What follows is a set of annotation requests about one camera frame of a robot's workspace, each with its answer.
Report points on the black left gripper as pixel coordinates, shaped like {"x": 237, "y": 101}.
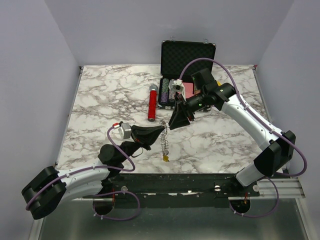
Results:
{"x": 145, "y": 136}

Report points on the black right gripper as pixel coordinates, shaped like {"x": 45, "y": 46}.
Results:
{"x": 179, "y": 118}

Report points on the round metal keyring disc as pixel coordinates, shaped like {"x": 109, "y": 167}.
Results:
{"x": 164, "y": 139}

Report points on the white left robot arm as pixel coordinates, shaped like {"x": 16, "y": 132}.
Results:
{"x": 52, "y": 187}

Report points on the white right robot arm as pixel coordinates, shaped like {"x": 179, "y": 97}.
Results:
{"x": 276, "y": 145}

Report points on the red glitter microphone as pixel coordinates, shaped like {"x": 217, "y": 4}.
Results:
{"x": 153, "y": 92}

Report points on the orange blue lower chip stack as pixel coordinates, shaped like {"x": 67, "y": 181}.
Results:
{"x": 171, "y": 97}

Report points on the orange blue chip stack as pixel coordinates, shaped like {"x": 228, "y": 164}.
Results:
{"x": 171, "y": 82}
{"x": 171, "y": 97}

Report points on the purple chip stack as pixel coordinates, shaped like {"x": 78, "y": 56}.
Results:
{"x": 164, "y": 98}

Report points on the yellow key tag on disc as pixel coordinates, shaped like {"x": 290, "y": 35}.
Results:
{"x": 165, "y": 158}

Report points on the pink playing card deck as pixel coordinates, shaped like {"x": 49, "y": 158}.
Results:
{"x": 189, "y": 89}

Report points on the green blue chip stack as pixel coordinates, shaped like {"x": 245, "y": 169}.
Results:
{"x": 165, "y": 85}

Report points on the black poker chip case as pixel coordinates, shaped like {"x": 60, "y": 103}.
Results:
{"x": 175, "y": 55}

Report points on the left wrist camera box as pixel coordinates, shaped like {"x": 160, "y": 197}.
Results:
{"x": 124, "y": 130}

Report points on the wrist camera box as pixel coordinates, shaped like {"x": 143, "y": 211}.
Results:
{"x": 178, "y": 87}
{"x": 124, "y": 130}

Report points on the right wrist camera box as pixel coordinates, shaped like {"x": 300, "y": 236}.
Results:
{"x": 178, "y": 87}

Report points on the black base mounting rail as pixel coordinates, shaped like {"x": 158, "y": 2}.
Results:
{"x": 173, "y": 190}

